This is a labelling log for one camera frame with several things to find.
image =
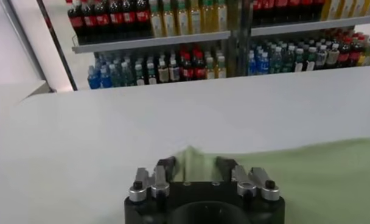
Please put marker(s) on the green polo shirt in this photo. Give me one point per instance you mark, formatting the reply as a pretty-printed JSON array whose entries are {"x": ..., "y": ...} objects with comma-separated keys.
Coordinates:
[{"x": 325, "y": 182}]

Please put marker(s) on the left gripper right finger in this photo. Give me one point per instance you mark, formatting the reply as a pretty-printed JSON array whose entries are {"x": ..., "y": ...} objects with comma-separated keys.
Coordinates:
[{"x": 249, "y": 182}]

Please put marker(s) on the small pale yellow bottle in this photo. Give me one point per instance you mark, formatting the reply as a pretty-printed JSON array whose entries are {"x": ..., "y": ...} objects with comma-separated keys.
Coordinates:
[
  {"x": 221, "y": 68},
  {"x": 365, "y": 54},
  {"x": 210, "y": 70}
]

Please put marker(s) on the metal bottle shelf rack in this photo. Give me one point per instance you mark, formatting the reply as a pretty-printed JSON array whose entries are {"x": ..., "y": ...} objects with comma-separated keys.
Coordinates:
[
  {"x": 148, "y": 41},
  {"x": 309, "y": 25}
]

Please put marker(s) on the small green drink bottle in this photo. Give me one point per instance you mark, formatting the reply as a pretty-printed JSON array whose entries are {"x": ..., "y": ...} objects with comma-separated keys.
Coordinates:
[
  {"x": 299, "y": 61},
  {"x": 126, "y": 75},
  {"x": 115, "y": 76},
  {"x": 276, "y": 62}
]

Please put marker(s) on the yellow juice bottle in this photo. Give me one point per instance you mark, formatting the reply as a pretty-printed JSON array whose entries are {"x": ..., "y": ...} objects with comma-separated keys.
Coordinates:
[
  {"x": 156, "y": 21},
  {"x": 221, "y": 16},
  {"x": 169, "y": 20},
  {"x": 366, "y": 4},
  {"x": 195, "y": 19},
  {"x": 182, "y": 19},
  {"x": 341, "y": 6},
  {"x": 329, "y": 7},
  {"x": 208, "y": 17},
  {"x": 353, "y": 5}
]

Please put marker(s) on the small dark white cap bottle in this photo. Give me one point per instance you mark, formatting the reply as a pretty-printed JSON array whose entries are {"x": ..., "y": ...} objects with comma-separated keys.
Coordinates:
[
  {"x": 163, "y": 73},
  {"x": 139, "y": 76},
  {"x": 311, "y": 59},
  {"x": 321, "y": 58},
  {"x": 174, "y": 72},
  {"x": 333, "y": 56},
  {"x": 151, "y": 75}
]

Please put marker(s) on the small red label bottle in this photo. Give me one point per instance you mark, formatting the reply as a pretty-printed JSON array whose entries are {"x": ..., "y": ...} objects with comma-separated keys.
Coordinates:
[
  {"x": 199, "y": 69},
  {"x": 355, "y": 53},
  {"x": 187, "y": 70},
  {"x": 344, "y": 54}
]

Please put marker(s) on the red cap cola bottle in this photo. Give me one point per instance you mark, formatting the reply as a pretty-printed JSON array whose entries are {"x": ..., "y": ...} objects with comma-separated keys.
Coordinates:
[
  {"x": 294, "y": 2},
  {"x": 89, "y": 19},
  {"x": 116, "y": 18},
  {"x": 306, "y": 2},
  {"x": 129, "y": 17},
  {"x": 75, "y": 21},
  {"x": 318, "y": 2},
  {"x": 269, "y": 3},
  {"x": 281, "y": 3},
  {"x": 142, "y": 16},
  {"x": 103, "y": 19},
  {"x": 258, "y": 4}
]

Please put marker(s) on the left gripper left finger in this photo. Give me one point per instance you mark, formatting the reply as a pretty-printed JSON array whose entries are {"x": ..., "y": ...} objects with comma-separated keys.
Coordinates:
[{"x": 157, "y": 185}]

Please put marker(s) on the blue water bottle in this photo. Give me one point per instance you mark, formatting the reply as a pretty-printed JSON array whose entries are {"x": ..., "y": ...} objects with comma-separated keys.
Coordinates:
[
  {"x": 263, "y": 64},
  {"x": 93, "y": 79},
  {"x": 252, "y": 65},
  {"x": 105, "y": 78}
]

